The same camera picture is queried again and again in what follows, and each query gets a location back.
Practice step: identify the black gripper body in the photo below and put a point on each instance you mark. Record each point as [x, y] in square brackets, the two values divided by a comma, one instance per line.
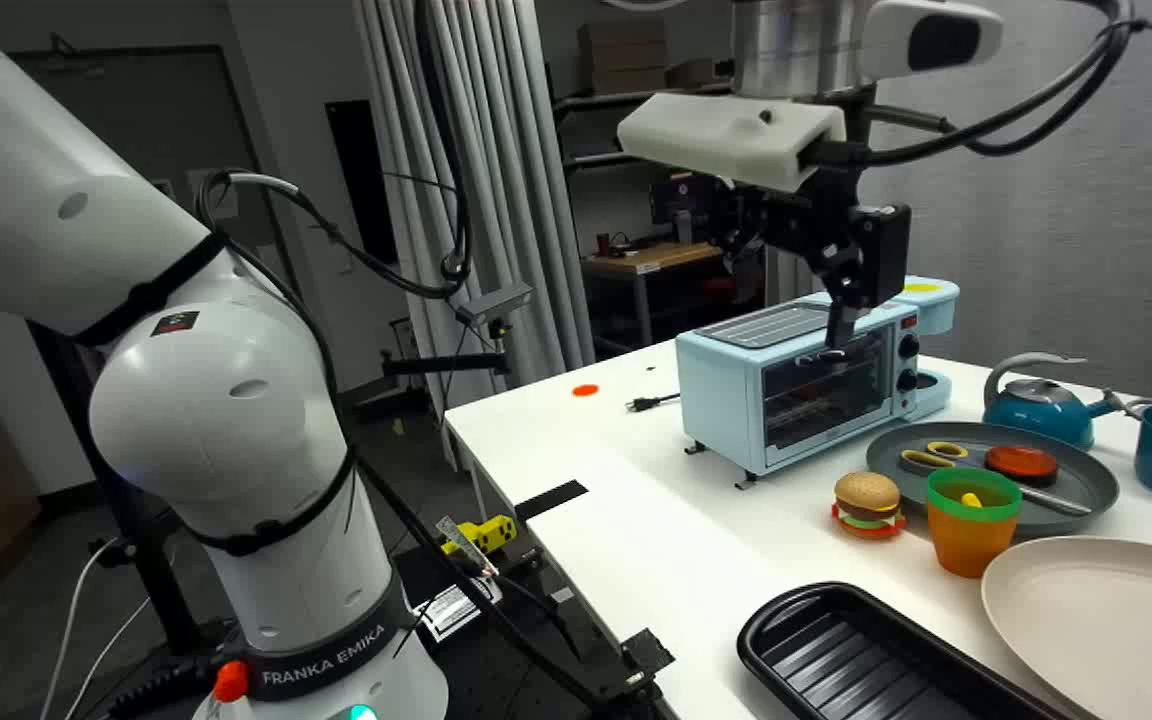
[825, 242]

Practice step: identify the yellow toy fry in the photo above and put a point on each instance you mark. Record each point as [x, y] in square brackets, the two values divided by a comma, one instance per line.
[970, 503]

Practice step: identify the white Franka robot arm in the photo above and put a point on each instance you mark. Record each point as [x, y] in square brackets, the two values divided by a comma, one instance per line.
[200, 401]

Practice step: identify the grey round plate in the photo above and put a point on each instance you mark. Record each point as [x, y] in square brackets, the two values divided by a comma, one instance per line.
[1082, 480]

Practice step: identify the beige round plate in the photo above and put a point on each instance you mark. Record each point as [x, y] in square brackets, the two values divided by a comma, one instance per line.
[1110, 634]

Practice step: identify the light blue toaster oven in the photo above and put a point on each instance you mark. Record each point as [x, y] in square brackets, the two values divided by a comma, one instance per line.
[737, 385]

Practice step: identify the wooden desk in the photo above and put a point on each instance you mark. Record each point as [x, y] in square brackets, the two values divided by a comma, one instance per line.
[656, 258]

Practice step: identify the toy hamburger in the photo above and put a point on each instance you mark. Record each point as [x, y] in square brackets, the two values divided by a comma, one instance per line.
[870, 506]

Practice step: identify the red toy disc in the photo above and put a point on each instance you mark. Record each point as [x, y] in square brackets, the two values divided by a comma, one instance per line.
[1021, 463]

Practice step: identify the dark storage shelf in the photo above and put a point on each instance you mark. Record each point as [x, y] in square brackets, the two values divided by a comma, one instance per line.
[628, 144]

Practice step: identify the small orange disc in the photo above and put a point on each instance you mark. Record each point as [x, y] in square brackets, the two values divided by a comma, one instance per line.
[584, 389]

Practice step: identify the cardboard box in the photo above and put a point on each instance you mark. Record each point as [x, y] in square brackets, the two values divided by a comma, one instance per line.
[623, 58]

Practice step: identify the grey pleated curtain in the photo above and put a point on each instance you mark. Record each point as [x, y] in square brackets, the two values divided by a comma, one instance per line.
[510, 162]

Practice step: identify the black ridged tray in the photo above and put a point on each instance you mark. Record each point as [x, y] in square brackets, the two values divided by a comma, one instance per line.
[857, 663]

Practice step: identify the yellow clamp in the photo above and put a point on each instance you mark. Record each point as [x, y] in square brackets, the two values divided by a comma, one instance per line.
[482, 539]

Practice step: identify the white bottle with orange cap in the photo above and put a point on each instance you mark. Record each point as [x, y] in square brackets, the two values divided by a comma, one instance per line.
[225, 691]

